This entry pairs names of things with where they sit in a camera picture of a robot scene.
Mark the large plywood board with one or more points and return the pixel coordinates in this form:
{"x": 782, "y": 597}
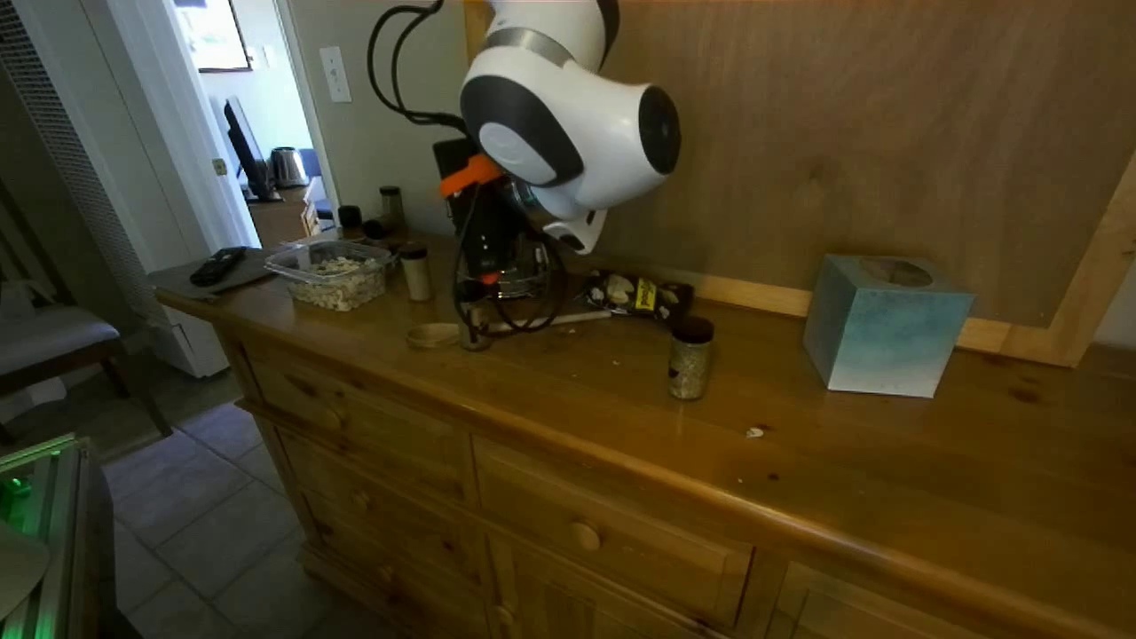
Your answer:
{"x": 993, "y": 137}

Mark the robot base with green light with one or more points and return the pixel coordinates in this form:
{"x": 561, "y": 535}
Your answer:
{"x": 54, "y": 543}

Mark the spice jar with dark lid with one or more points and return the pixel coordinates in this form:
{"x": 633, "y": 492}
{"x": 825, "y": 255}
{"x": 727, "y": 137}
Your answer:
{"x": 689, "y": 355}

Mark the silver kettle in background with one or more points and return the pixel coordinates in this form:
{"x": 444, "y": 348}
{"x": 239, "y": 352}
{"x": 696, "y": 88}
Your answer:
{"x": 290, "y": 171}

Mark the spice jar near container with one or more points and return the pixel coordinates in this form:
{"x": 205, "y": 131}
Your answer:
{"x": 418, "y": 271}

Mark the blue tissue box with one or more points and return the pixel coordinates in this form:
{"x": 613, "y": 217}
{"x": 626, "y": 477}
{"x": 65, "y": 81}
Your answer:
{"x": 883, "y": 324}

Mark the wooden dresser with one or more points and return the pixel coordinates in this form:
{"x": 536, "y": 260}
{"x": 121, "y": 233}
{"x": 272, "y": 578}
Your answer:
{"x": 553, "y": 486}

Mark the rotating seasoning rack with jars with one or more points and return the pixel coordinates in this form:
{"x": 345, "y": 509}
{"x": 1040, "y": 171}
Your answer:
{"x": 470, "y": 186}

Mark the clear container with white pieces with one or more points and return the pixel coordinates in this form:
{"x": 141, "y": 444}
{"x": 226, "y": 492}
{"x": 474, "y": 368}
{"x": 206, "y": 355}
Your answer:
{"x": 330, "y": 275}

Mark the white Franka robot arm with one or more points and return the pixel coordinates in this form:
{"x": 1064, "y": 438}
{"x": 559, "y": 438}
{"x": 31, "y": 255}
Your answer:
{"x": 554, "y": 144}

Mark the spice jar lying on side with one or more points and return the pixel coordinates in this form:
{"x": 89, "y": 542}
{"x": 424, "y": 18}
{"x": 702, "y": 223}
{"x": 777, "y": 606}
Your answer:
{"x": 642, "y": 297}

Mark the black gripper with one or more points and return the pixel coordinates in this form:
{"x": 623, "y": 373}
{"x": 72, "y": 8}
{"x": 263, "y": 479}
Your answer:
{"x": 509, "y": 277}

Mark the black remote control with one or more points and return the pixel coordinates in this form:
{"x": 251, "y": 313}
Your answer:
{"x": 220, "y": 264}

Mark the wooden spoon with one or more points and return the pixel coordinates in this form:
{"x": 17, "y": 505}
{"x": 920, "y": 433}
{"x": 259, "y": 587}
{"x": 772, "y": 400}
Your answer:
{"x": 448, "y": 334}

